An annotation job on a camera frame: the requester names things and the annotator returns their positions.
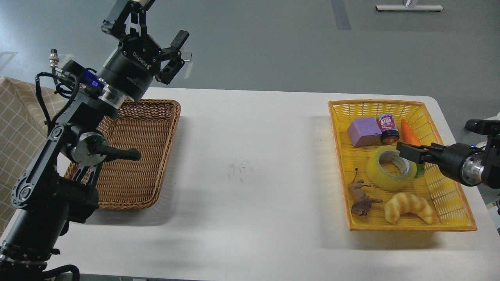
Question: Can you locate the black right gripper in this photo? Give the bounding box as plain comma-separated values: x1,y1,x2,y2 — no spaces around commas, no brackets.
396,142,475,184

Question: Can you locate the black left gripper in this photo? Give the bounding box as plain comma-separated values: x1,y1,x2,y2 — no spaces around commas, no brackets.
97,0,190,103

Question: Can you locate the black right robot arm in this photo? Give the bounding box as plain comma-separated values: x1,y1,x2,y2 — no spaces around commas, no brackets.
396,119,500,190

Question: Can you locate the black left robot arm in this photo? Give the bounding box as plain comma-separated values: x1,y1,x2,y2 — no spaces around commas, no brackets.
1,0,189,281

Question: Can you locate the orange toy carrot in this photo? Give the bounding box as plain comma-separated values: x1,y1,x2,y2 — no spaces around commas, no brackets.
400,119,422,146

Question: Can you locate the toy croissant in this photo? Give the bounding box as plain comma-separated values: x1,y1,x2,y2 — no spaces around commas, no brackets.
384,192,437,225

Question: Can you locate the yellow plastic basket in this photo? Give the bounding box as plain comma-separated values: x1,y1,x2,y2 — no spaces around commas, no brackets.
328,100,477,231

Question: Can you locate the purple block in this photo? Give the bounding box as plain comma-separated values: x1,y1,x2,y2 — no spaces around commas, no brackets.
347,117,382,148

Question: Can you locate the brown toy animal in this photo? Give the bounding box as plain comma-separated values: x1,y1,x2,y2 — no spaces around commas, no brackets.
348,167,384,216

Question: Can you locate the brown wicker basket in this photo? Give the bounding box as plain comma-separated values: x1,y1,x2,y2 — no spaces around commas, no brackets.
64,99,181,210

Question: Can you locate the white stand base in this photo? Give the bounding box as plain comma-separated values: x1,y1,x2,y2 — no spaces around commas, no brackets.
375,0,443,12

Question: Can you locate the beige checkered cloth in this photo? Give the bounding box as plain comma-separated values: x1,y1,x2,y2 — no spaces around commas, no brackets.
0,76,47,233

